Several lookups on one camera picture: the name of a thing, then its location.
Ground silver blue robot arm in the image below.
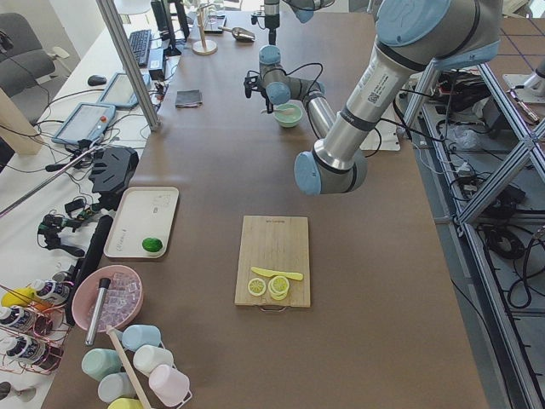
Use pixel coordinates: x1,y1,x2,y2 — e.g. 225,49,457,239
256,0,502,195

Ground pastel green cup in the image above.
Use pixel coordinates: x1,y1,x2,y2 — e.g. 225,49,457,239
81,349,122,382

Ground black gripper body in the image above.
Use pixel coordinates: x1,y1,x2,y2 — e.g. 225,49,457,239
265,95,273,109

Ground black keyboard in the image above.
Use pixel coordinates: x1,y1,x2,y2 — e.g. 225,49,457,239
129,30,152,66

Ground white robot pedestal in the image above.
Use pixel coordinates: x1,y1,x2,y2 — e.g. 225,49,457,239
360,122,400,152

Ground blue teach pendant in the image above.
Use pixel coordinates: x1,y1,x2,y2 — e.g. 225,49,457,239
52,103,116,146
98,72,138,110

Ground wooden cutting board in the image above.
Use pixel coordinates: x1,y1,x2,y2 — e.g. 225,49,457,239
234,216,311,308

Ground pink bowl with ice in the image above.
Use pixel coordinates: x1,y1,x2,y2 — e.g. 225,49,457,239
72,265,144,332

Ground light green bowl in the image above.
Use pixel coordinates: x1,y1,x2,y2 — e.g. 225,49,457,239
273,103,302,129

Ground wooden stirring stick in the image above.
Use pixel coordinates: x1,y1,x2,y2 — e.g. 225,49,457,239
106,325,152,409

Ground black computer mouse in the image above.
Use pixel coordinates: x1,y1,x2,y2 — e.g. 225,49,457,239
87,75,107,86

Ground stacked lemon slices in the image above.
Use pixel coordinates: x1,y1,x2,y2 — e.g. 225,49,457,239
268,276,290,301

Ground green lime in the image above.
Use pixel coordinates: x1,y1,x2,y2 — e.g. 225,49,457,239
141,237,164,253

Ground pastel white cup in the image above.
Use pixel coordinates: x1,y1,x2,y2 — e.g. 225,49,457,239
133,345,174,377

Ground black plastic stand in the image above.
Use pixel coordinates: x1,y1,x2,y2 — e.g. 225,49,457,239
89,147,139,212

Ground aluminium frame post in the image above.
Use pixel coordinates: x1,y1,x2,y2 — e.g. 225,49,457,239
96,0,160,131

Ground cream tray with bear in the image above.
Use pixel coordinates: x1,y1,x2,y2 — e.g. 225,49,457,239
104,187,179,259

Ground pastel blue cup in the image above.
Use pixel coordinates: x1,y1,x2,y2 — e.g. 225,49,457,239
122,324,162,352

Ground grey folded cloth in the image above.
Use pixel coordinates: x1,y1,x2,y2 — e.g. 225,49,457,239
175,89,203,108

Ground steel muddler rod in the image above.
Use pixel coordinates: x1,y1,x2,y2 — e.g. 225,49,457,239
84,278,111,347

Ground metal scoop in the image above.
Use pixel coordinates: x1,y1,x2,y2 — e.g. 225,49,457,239
219,26,255,43

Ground wooden mug stand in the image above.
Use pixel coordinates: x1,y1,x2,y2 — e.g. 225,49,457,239
192,3,217,55

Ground pastel pink cup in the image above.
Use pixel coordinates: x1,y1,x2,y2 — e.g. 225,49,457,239
148,364,192,407

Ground grey office chair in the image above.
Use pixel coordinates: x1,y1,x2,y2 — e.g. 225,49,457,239
1,13,55,96

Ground yellow plastic knife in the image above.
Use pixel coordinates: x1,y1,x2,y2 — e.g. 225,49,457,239
250,267,304,281

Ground single lemon slice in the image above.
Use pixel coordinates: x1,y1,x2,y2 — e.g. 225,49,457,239
247,278,267,297

